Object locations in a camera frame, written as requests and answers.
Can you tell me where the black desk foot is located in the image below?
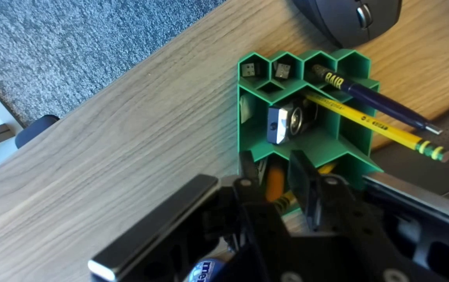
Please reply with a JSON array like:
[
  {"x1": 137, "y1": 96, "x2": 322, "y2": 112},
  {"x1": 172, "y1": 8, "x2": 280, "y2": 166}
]
[{"x1": 14, "y1": 113, "x2": 61, "y2": 149}]

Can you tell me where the blue gum jar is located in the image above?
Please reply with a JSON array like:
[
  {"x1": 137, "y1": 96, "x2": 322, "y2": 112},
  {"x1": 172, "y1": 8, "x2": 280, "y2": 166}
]
[{"x1": 181, "y1": 250, "x2": 236, "y2": 282}]

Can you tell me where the black computer mouse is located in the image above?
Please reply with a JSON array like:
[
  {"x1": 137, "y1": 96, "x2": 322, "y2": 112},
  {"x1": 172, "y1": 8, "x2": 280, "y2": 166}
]
[{"x1": 291, "y1": 0, "x2": 403, "y2": 51}]

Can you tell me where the dark blue pencil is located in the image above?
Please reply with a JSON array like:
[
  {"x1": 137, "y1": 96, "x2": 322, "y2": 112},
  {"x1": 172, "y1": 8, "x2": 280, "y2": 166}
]
[{"x1": 309, "y1": 63, "x2": 444, "y2": 138}]

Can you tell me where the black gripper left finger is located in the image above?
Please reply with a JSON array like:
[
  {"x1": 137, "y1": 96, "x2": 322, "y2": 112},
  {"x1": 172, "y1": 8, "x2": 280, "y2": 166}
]
[{"x1": 86, "y1": 151, "x2": 267, "y2": 282}]

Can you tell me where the green honeycomb pencil holder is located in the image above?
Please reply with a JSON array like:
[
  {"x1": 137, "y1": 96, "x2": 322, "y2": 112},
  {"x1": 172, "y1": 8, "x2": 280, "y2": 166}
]
[{"x1": 234, "y1": 47, "x2": 384, "y2": 217}]

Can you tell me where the metal binder clip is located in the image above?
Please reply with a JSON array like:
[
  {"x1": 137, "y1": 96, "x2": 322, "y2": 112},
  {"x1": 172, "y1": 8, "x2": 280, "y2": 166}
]
[{"x1": 264, "y1": 101, "x2": 319, "y2": 148}]

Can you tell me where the yellow pencil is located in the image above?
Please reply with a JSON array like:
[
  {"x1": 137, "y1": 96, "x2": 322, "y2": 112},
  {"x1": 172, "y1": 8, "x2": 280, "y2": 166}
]
[{"x1": 303, "y1": 91, "x2": 449, "y2": 165}]

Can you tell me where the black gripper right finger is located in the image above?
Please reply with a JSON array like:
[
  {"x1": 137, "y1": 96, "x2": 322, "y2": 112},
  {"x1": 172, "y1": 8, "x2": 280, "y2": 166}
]
[{"x1": 286, "y1": 149, "x2": 449, "y2": 282}]

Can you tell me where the orange marker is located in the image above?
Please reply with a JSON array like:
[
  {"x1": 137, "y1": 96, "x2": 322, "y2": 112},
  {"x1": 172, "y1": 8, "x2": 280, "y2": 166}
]
[{"x1": 262, "y1": 162, "x2": 287, "y2": 204}]

